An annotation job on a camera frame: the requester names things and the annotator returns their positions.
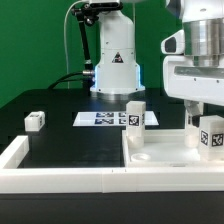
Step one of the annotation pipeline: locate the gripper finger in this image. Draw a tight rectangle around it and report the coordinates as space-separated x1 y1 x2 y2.
184 100 202 127

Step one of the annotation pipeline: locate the white U-shaped obstacle fence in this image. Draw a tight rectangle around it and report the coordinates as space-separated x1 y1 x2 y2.
0 136 224 194

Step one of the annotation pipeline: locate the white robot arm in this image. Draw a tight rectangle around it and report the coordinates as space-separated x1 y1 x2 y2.
72 0 224 117

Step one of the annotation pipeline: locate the black cable bundle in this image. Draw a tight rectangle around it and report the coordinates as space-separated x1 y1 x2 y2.
48 6 98 90

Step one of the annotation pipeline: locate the white square table top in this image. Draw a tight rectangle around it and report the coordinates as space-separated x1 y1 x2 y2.
122 129 224 167

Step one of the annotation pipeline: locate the white sheet with tags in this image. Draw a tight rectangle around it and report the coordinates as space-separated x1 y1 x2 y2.
73 111 160 128

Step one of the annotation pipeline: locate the white cable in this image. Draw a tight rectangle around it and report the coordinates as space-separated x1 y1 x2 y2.
63 0 88 90

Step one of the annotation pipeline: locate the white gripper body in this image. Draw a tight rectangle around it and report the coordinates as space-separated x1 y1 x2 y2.
163 55 224 106

